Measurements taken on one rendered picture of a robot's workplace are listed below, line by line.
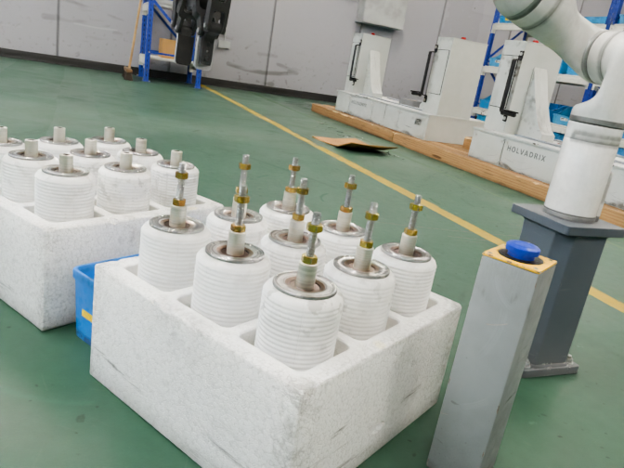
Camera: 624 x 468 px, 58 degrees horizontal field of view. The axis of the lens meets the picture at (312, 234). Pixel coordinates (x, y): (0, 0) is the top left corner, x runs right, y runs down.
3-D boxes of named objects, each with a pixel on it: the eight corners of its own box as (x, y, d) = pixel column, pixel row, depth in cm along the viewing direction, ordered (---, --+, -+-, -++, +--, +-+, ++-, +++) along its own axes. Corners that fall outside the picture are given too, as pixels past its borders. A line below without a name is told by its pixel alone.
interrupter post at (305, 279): (292, 283, 66) (296, 257, 65) (312, 284, 66) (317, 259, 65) (295, 292, 63) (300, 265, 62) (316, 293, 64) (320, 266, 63)
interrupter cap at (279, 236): (326, 253, 78) (327, 248, 78) (273, 249, 76) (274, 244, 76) (313, 235, 85) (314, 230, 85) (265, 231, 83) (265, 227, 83)
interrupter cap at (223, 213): (205, 211, 88) (205, 206, 88) (247, 210, 92) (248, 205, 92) (227, 227, 82) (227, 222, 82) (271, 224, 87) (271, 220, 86)
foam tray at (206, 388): (266, 311, 114) (279, 227, 109) (436, 403, 92) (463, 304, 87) (88, 374, 84) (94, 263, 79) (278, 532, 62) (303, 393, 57)
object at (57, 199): (73, 255, 108) (76, 163, 102) (101, 272, 102) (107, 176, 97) (22, 265, 100) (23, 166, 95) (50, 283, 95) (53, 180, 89)
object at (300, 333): (240, 395, 73) (259, 267, 68) (311, 396, 76) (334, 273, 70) (247, 443, 64) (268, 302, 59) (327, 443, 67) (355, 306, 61)
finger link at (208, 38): (201, 20, 68) (196, 63, 69) (211, 20, 65) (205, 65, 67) (213, 23, 69) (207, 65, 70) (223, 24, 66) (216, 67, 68)
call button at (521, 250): (509, 252, 71) (513, 237, 70) (540, 263, 68) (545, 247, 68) (498, 257, 68) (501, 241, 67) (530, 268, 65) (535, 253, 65)
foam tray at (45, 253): (112, 229, 145) (117, 162, 140) (215, 282, 123) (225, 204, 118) (-56, 255, 114) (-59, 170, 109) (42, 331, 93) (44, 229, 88)
